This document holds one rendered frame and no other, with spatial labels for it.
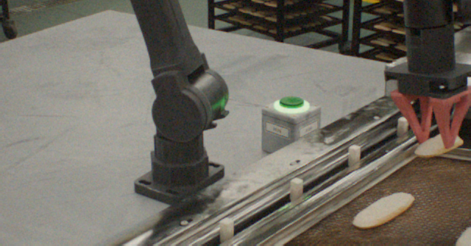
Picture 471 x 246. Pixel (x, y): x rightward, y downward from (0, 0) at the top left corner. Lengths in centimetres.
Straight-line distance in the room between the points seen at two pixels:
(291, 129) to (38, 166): 40
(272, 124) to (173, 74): 24
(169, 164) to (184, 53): 17
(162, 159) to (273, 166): 16
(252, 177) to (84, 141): 35
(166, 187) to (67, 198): 14
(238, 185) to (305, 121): 20
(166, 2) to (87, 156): 33
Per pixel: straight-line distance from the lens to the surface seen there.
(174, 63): 101
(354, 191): 95
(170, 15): 100
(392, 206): 89
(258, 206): 99
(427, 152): 94
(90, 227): 103
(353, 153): 112
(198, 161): 107
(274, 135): 118
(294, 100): 118
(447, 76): 90
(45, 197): 111
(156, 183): 109
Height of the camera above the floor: 134
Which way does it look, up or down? 23 degrees down
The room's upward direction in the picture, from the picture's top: straight up
